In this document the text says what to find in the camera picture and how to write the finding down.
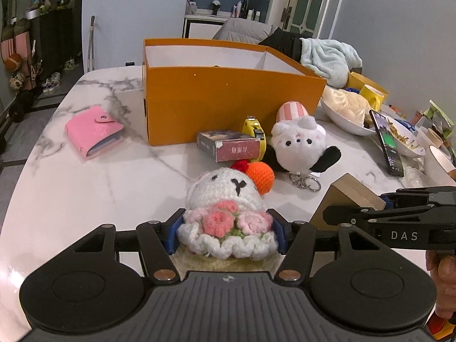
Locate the printed card box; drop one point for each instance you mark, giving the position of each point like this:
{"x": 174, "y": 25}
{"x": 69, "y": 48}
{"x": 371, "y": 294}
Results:
{"x": 231, "y": 146}

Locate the red crochet ball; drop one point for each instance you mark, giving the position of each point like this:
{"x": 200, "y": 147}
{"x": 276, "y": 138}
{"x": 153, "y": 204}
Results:
{"x": 239, "y": 165}

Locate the basketball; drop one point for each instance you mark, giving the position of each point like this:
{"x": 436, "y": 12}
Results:
{"x": 13, "y": 62}

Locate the small brown cardboard box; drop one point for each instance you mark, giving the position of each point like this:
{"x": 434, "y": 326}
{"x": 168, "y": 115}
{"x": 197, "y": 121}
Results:
{"x": 347, "y": 196}

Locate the orange crochet ball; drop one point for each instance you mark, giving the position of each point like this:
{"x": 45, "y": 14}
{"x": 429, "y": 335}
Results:
{"x": 262, "y": 176}

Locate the white plush with striped hat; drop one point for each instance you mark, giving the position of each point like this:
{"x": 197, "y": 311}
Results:
{"x": 299, "y": 142}

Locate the metal keyring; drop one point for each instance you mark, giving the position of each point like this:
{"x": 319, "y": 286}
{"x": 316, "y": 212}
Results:
{"x": 302, "y": 181}

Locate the grey cushion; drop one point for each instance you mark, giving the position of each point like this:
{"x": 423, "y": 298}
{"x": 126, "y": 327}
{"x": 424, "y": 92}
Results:
{"x": 242, "y": 30}

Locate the black jacket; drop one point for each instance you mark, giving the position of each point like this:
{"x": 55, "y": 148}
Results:
{"x": 281, "y": 44}

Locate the yellow mug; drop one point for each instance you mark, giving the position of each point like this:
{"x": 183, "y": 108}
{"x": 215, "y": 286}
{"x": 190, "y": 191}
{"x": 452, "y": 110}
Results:
{"x": 372, "y": 96}

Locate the yellow tape measure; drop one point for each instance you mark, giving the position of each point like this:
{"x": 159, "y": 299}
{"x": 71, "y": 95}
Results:
{"x": 254, "y": 128}

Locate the orange cardboard box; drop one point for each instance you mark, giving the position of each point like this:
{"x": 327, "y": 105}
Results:
{"x": 228, "y": 103}

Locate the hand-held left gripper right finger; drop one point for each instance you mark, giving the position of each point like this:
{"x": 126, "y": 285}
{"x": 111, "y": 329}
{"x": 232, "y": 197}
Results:
{"x": 279, "y": 233}

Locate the pair of sneakers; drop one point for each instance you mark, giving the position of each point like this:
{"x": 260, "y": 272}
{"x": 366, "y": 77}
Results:
{"x": 51, "y": 82}
{"x": 70, "y": 65}

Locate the patterned ball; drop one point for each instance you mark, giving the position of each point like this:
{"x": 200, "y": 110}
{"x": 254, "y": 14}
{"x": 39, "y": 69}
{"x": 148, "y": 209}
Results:
{"x": 17, "y": 80}

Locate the yellow box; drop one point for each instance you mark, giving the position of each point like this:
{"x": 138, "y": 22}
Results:
{"x": 356, "y": 78}

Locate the person's right hand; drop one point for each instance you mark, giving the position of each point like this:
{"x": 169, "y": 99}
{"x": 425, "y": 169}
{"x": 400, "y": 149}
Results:
{"x": 445, "y": 281}

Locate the glass panel door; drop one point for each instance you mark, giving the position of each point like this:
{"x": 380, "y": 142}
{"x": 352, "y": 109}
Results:
{"x": 310, "y": 0}

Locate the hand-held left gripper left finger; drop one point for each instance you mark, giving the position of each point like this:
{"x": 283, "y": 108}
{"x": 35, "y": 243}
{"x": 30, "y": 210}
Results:
{"x": 174, "y": 236}

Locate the white vanity counter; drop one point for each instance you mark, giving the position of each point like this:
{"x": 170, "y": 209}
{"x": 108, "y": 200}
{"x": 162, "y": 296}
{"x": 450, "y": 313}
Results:
{"x": 203, "y": 23}

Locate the white bowl with plastic bag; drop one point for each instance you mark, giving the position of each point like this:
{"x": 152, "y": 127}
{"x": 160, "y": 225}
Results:
{"x": 347, "y": 112}

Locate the light blue towel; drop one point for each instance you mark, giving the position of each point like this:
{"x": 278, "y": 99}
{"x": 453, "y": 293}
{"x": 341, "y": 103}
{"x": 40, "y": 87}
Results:
{"x": 327, "y": 60}

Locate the black flower vase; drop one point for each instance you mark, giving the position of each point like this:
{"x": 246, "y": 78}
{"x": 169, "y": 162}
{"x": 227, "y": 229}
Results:
{"x": 216, "y": 8}

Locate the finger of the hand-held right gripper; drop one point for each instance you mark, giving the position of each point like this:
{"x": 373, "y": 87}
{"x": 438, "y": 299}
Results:
{"x": 420, "y": 196}
{"x": 356, "y": 216}

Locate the white crochet bunny doll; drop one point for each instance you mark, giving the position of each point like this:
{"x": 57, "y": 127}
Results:
{"x": 222, "y": 192}

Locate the white plate with food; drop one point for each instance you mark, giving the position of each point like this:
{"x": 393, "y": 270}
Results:
{"x": 406, "y": 137}

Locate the pink bag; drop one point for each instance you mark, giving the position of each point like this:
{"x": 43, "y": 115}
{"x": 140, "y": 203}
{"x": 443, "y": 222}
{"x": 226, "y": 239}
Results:
{"x": 16, "y": 42}

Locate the black cabinet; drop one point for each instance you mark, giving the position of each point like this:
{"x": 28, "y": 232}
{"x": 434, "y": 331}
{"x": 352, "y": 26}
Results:
{"x": 60, "y": 39}

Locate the black smartphone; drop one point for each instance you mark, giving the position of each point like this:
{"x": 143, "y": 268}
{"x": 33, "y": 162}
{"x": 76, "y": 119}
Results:
{"x": 388, "y": 146}

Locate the pink card wallet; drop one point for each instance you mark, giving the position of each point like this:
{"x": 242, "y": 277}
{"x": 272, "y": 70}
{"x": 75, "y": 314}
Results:
{"x": 93, "y": 130}

